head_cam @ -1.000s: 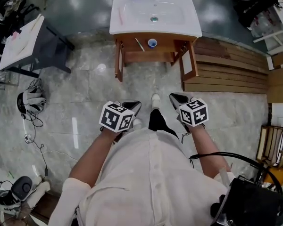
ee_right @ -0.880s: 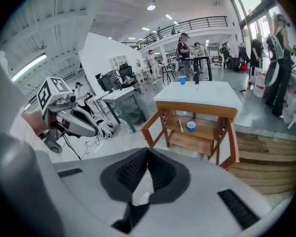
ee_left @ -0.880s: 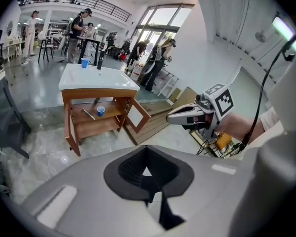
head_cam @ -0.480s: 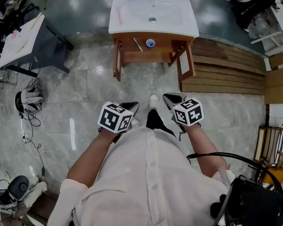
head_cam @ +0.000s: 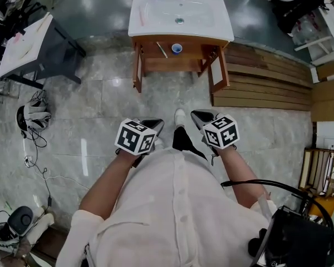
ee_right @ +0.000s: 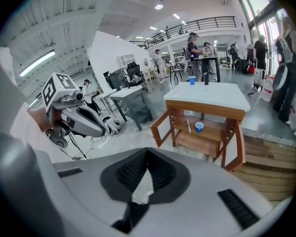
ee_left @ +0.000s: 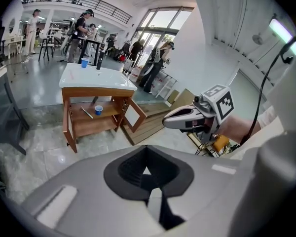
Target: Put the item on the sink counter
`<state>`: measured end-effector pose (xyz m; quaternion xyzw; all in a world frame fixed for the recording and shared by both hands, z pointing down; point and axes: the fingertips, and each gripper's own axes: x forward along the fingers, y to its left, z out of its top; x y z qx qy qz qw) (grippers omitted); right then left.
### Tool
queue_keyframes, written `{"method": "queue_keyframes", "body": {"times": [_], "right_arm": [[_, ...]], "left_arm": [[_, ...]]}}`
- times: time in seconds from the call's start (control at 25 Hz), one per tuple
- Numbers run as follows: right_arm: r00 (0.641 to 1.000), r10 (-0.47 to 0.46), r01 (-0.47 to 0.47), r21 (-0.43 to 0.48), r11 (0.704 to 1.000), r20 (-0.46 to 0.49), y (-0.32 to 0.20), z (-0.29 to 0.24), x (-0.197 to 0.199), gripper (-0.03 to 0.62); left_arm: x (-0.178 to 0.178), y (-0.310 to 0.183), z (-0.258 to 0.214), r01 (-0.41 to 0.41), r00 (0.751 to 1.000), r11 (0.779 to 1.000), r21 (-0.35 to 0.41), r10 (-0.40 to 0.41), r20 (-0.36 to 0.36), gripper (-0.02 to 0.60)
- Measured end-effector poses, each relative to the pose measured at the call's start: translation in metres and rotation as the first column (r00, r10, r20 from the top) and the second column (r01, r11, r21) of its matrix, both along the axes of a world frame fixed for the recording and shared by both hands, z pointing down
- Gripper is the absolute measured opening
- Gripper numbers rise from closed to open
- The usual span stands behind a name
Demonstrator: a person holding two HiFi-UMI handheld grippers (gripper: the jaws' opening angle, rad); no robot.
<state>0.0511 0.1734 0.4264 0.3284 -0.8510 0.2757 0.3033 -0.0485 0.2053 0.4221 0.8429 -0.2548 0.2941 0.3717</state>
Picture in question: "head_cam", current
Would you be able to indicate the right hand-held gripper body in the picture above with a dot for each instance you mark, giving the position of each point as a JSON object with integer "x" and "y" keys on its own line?
{"x": 221, "y": 132}

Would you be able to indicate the person's white shoe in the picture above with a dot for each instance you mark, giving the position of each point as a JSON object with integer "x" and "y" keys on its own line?
{"x": 180, "y": 117}

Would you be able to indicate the person's right forearm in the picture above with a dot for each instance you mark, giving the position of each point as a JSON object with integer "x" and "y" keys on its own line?
{"x": 239, "y": 177}

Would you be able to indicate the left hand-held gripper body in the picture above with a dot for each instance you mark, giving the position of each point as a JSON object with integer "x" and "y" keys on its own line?
{"x": 135, "y": 136}

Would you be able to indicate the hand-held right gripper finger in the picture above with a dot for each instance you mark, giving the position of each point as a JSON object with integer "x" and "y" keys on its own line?
{"x": 211, "y": 114}
{"x": 198, "y": 124}

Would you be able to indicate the large flat cardboard box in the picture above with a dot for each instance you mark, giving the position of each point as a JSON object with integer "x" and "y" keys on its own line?
{"x": 328, "y": 101}

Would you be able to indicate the white flat box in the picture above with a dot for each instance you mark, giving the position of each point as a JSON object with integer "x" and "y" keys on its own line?
{"x": 331, "y": 133}

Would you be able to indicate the dark grey vanity white top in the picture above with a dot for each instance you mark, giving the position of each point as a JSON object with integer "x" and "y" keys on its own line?
{"x": 58, "y": 49}

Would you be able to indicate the white headset rig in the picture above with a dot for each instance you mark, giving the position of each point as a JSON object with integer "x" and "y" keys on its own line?
{"x": 33, "y": 113}

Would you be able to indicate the black backpack unit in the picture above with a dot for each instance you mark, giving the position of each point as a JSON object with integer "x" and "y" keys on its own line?
{"x": 295, "y": 238}

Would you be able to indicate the pink toothbrush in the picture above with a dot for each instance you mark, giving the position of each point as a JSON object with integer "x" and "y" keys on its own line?
{"x": 141, "y": 15}

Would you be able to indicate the blue plastic cup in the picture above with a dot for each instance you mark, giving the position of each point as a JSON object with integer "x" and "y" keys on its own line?
{"x": 176, "y": 50}

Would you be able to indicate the grey round device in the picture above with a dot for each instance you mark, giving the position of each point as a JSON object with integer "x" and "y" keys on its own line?
{"x": 20, "y": 221}

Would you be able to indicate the person's left forearm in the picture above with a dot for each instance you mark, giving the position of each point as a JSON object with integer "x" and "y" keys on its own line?
{"x": 108, "y": 185}

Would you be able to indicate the person's white shirt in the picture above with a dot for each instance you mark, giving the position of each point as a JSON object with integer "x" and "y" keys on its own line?
{"x": 169, "y": 218}

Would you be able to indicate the wooden cabinet door white panel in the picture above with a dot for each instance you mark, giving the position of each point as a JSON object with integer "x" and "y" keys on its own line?
{"x": 137, "y": 71}
{"x": 218, "y": 71}

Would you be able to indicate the wooden plank platform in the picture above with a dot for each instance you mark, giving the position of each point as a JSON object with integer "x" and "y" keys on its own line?
{"x": 267, "y": 88}

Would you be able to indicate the white metal table frame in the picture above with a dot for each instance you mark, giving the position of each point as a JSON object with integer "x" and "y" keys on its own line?
{"x": 314, "y": 43}

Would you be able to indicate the white sink basin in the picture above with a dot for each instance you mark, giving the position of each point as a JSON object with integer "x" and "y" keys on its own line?
{"x": 200, "y": 29}

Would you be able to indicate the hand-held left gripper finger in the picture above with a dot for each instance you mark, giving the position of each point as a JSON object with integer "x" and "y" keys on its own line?
{"x": 151, "y": 119}
{"x": 160, "y": 129}

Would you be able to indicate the chrome sink drain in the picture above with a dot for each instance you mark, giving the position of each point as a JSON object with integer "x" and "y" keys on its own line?
{"x": 179, "y": 20}

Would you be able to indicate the small cardboard box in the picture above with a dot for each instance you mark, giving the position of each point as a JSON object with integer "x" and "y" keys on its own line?
{"x": 327, "y": 71}

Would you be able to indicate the black bag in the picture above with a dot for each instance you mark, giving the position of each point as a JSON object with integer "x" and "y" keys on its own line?
{"x": 295, "y": 12}

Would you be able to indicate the wooden file rack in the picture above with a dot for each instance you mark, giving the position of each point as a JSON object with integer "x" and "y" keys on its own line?
{"x": 309, "y": 171}

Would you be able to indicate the person's black trousers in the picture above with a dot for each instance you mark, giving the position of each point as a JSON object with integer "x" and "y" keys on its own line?
{"x": 182, "y": 139}

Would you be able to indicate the wooden vanity cabinet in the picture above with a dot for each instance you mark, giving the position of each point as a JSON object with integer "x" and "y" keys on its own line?
{"x": 158, "y": 63}

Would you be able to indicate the beige cushion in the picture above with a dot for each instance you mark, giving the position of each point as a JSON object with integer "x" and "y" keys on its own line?
{"x": 43, "y": 227}

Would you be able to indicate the clear plastic jug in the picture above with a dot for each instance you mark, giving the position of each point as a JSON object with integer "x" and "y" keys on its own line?
{"x": 300, "y": 32}
{"x": 314, "y": 30}

